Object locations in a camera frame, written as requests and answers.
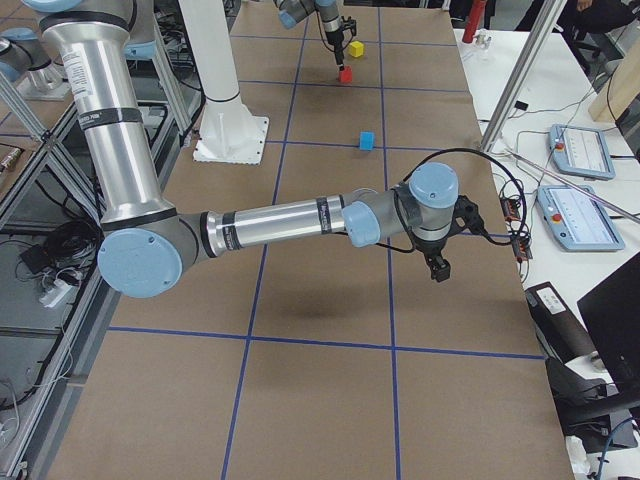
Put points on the brown paper table cover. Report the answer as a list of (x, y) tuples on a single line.
[(312, 359)]

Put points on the black monitor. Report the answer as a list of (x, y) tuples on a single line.
[(610, 312)]

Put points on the upper teach pendant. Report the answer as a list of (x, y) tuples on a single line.
[(580, 151)]

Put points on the white power strip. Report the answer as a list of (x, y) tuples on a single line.
[(55, 294)]

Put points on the lower teach pendant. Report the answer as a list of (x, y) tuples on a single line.
[(577, 223)]

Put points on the aluminium frame post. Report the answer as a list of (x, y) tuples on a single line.
[(542, 28)]

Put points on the blue cube block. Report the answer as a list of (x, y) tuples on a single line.
[(367, 140)]

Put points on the white camera mast with base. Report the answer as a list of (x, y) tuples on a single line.
[(229, 132)]

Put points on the teach pendant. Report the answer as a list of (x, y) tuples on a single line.
[(580, 151), (577, 223)]

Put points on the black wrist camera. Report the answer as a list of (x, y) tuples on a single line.
[(466, 216), (349, 24)]

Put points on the black box with label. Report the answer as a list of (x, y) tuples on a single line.
[(561, 332)]

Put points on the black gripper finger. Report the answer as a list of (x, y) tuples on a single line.
[(339, 56), (439, 267)]

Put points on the red cylinder bottle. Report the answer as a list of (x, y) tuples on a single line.
[(476, 13)]

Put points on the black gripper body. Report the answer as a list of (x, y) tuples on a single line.
[(334, 38), (431, 246)]

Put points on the red cube block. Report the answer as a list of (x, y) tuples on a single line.
[(345, 75)]

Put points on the yellow cube block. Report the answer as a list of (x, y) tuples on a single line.
[(356, 49)]

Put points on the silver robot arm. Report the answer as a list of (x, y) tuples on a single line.
[(148, 245), (293, 12)]

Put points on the orange electronics board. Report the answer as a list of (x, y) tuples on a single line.
[(511, 209)]

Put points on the wooden board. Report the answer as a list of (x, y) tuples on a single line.
[(620, 90)]

